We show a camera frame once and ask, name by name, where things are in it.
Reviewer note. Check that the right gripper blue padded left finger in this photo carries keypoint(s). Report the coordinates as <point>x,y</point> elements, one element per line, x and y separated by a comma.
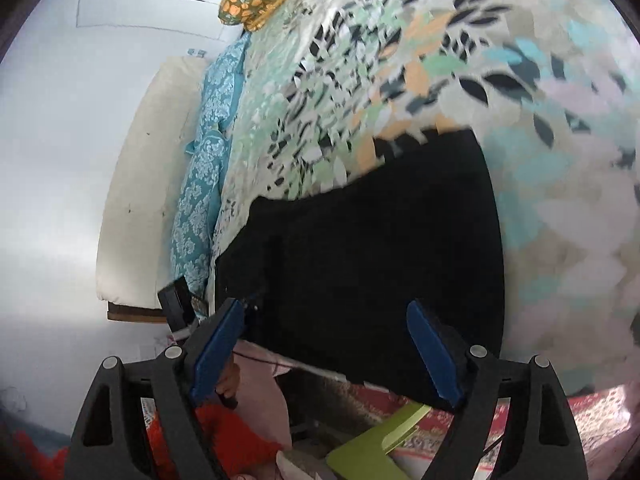
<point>110,440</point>

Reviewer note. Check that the blue patterned pillow far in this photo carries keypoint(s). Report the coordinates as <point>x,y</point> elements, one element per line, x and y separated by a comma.
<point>222,88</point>

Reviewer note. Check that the floral leaf bed sheet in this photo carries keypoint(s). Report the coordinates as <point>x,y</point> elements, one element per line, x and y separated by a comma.
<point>551,90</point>

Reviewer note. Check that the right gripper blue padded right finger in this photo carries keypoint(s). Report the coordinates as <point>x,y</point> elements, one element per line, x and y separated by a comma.
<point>540,439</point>

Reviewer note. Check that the blue patterned pillow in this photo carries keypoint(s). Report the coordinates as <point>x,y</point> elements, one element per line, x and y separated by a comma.
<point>222,88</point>
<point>197,211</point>

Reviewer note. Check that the red knit sleeve left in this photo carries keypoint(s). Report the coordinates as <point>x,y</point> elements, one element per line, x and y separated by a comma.
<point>239,450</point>

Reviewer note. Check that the black pants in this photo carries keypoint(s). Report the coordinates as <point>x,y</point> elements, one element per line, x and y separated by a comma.
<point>328,278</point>

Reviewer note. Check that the white wardrobe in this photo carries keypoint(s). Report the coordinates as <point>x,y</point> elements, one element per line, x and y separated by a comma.
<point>150,0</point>

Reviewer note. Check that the cream padded headboard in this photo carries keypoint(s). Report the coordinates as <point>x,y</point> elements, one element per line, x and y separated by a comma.
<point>132,263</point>

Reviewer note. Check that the red patterned rug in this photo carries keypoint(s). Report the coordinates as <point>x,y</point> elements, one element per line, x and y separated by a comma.
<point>599,417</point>

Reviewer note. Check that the green plastic stool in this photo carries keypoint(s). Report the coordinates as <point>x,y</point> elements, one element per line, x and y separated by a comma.
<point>366,456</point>

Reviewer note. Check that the blue patterned pillow near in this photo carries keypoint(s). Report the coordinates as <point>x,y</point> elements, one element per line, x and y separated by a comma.
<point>197,211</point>

